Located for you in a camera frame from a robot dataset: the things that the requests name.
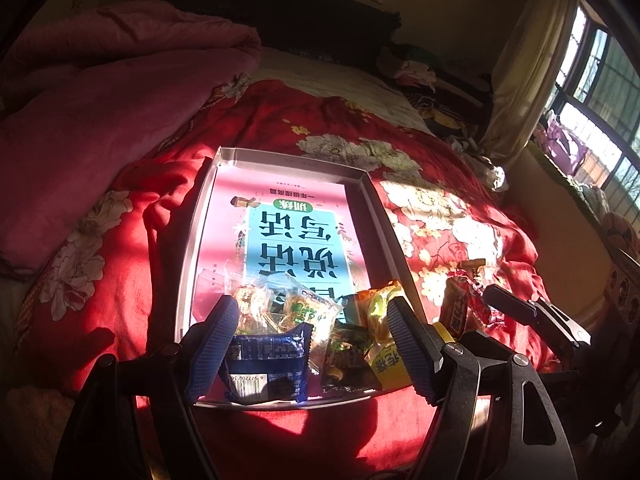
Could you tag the cream curtain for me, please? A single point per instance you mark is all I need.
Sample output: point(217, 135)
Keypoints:
point(525, 74)

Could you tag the white crumpled cloth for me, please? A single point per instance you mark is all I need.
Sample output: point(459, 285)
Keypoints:
point(491, 176)

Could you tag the white bed sheet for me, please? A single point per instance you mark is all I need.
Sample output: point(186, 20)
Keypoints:
point(326, 80)

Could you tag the green clear snack packet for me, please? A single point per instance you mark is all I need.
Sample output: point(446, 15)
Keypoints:
point(300, 304)

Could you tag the pink folded blanket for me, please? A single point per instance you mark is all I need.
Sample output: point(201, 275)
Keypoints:
point(89, 94)

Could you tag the pile of clothes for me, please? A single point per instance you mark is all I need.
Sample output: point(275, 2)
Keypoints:
point(448, 99)

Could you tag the clear candy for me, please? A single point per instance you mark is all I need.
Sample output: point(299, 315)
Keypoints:
point(254, 297)

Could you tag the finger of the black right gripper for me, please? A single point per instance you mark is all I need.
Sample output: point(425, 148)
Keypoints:
point(500, 299)

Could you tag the dark green snack packet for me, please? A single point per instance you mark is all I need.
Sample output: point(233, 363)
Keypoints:
point(345, 365)

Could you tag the yellow snack packet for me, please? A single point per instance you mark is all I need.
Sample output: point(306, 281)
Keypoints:
point(371, 307)

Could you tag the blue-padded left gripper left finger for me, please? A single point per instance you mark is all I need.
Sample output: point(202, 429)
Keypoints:
point(206, 344)

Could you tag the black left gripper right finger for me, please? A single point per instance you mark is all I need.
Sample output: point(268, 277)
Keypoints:
point(419, 348)

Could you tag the dark blue snack packet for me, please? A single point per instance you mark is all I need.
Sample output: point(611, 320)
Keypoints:
point(271, 367)

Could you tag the white tray box pink print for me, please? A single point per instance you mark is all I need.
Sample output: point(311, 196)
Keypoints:
point(275, 214)

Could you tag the red floral quilt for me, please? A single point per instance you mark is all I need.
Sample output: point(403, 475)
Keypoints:
point(115, 234)

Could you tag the window with dark frame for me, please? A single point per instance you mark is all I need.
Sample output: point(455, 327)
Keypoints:
point(596, 94)

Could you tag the purple cloth on sill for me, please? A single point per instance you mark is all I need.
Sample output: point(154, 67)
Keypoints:
point(560, 144)

